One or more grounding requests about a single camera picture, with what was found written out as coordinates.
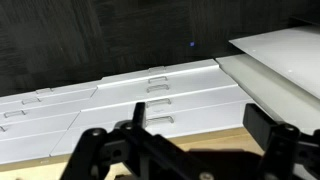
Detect white tall panel board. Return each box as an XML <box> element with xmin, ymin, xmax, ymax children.
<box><xmin>229</xmin><ymin>25</ymin><xmax>320</xmax><ymax>101</ymax></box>

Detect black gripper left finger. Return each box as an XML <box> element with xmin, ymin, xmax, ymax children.
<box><xmin>59</xmin><ymin>102</ymin><xmax>214</xmax><ymax>180</ymax></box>

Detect white drawer with steel handle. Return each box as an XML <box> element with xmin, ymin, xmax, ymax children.
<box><xmin>98</xmin><ymin>58</ymin><xmax>221</xmax><ymax>89</ymax></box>
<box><xmin>0</xmin><ymin>98</ymin><xmax>93</xmax><ymax>124</ymax></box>
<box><xmin>49</xmin><ymin>98</ymin><xmax>266</xmax><ymax>158</ymax></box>
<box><xmin>94</xmin><ymin>65</ymin><xmax>231</xmax><ymax>94</ymax></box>
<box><xmin>88</xmin><ymin>73</ymin><xmax>240</xmax><ymax>101</ymax></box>
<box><xmin>68</xmin><ymin>84</ymin><xmax>253</xmax><ymax>130</ymax></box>
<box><xmin>0</xmin><ymin>87</ymin><xmax>99</xmax><ymax>108</ymax></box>
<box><xmin>0</xmin><ymin>79</ymin><xmax>103</xmax><ymax>98</ymax></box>
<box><xmin>0</xmin><ymin>111</ymin><xmax>81</xmax><ymax>143</ymax></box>

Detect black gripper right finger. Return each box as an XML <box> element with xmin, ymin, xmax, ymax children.
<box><xmin>242</xmin><ymin>103</ymin><xmax>320</xmax><ymax>180</ymax></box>

